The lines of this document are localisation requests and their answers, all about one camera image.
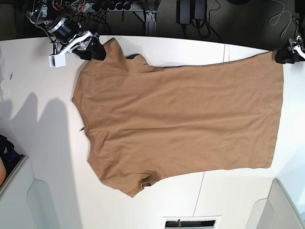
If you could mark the aluminium frame post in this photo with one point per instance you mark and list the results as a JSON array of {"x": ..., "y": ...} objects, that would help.
[{"x": 150, "y": 8}]

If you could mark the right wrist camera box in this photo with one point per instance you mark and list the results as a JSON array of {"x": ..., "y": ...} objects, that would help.
[{"x": 57, "y": 60}]

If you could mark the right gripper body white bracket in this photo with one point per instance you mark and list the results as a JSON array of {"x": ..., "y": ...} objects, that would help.
[{"x": 66, "y": 42}]

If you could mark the brown t-shirt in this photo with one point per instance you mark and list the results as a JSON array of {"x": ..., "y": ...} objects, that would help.
[{"x": 147, "y": 123}]

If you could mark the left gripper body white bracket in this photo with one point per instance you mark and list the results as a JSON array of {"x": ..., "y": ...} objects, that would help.
[{"x": 297, "y": 48}]

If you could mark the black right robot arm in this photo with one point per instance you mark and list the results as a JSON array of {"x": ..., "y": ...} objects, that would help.
[{"x": 52, "y": 16}]

